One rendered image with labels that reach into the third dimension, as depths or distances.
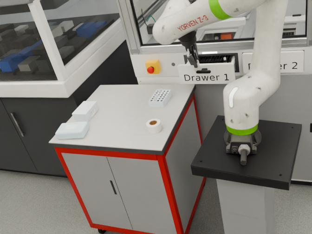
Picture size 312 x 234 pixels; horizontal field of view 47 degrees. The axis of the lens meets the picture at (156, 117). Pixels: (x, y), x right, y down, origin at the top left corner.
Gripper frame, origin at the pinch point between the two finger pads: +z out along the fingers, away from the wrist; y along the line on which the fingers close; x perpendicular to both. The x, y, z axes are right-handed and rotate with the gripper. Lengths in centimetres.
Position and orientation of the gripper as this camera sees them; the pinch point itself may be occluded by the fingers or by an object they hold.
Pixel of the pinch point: (196, 65)
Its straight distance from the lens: 180.4
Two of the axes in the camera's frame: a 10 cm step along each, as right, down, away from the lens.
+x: 9.2, 0.3, -3.9
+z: 3.1, 5.7, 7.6
